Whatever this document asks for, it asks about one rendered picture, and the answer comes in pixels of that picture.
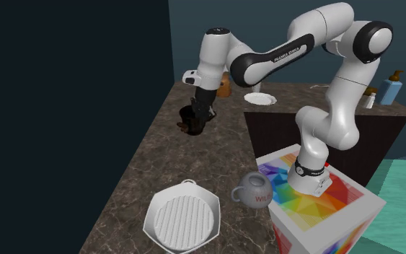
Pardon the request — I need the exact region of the orange brown jar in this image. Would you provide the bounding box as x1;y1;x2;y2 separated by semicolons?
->
216;71;232;98

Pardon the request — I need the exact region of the dark brown round object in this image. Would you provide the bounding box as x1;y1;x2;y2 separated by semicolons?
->
176;105;212;136

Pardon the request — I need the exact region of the white plate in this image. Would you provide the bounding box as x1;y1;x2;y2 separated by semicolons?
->
243;92;278;106

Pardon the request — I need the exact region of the grey round mug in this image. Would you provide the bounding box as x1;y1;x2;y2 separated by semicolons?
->
231;171;274;210

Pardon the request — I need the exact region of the white grill pan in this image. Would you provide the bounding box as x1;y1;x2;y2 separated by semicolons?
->
142;178;222;254

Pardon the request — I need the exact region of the rainbow patterned robot stand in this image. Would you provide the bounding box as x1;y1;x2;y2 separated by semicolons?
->
255;143;387;254

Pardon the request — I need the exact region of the white shaker with brown cap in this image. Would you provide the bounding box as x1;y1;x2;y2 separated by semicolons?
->
361;87;379;110

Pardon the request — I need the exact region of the blue soap dispenser bottle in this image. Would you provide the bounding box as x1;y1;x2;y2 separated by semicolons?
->
376;70;405;106

